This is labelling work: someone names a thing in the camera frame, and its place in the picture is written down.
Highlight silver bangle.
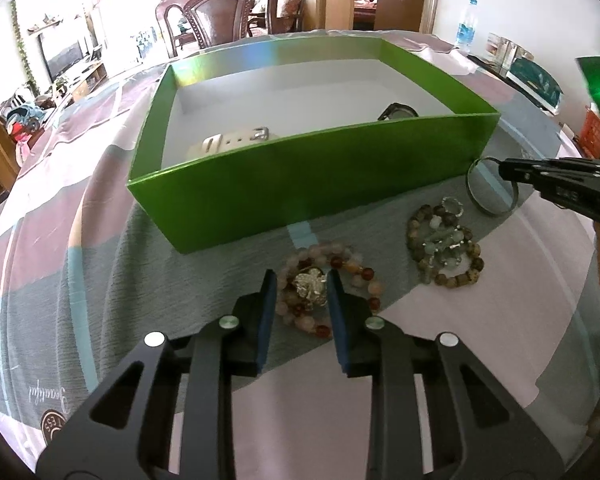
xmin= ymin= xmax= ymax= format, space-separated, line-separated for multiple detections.
xmin=467 ymin=156 xmax=520 ymax=217

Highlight pale green jade bracelet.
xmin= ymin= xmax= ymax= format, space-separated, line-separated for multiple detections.
xmin=419 ymin=216 xmax=474 ymax=284

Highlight clear water bottle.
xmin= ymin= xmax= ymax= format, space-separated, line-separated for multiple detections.
xmin=454 ymin=0 xmax=479 ymax=56

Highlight pile of colourful clothes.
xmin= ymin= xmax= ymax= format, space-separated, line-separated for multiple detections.
xmin=0 ymin=87 xmax=49 ymax=147

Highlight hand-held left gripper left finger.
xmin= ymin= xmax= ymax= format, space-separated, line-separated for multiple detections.
xmin=34 ymin=269 xmax=281 ymax=480

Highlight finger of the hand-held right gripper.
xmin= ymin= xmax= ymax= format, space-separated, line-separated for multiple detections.
xmin=531 ymin=180 xmax=600 ymax=222
xmin=497 ymin=157 xmax=600 ymax=184

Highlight green cardboard box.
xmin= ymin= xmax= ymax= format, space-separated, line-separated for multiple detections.
xmin=126 ymin=35 xmax=501 ymax=256

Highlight wooden television cabinet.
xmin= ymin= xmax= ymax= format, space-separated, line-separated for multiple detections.
xmin=55 ymin=60 xmax=107 ymax=104

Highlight pink beaded gold-charm bracelet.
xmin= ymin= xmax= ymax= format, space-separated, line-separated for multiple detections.
xmin=275 ymin=241 xmax=385 ymax=339

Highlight black watch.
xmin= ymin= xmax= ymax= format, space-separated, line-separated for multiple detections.
xmin=377 ymin=102 xmax=421 ymax=122

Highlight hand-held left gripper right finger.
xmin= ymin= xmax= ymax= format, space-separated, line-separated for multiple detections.
xmin=326 ymin=269 xmax=567 ymax=480

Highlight green ivy garland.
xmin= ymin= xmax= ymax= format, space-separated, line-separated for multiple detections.
xmin=10 ymin=0 xmax=39 ymax=97

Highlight red plastic basket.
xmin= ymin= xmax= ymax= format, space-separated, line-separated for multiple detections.
xmin=582 ymin=106 xmax=600 ymax=159

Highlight upholstered wooden armchair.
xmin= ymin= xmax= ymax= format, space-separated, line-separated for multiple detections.
xmin=277 ymin=0 xmax=307 ymax=34

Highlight flat screen television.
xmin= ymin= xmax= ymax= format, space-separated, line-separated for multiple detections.
xmin=39 ymin=30 xmax=89 ymax=82

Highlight carved wooden chair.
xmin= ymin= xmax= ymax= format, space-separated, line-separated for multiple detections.
xmin=155 ymin=0 xmax=281 ymax=59

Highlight dark green flat box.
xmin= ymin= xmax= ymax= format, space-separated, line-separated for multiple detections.
xmin=505 ymin=55 xmax=564 ymax=112

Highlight brown beaded bracelet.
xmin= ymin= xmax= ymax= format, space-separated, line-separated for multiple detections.
xmin=406 ymin=203 xmax=485 ymax=288

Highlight striped tablecloth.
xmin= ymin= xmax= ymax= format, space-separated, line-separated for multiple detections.
xmin=0 ymin=27 xmax=600 ymax=480

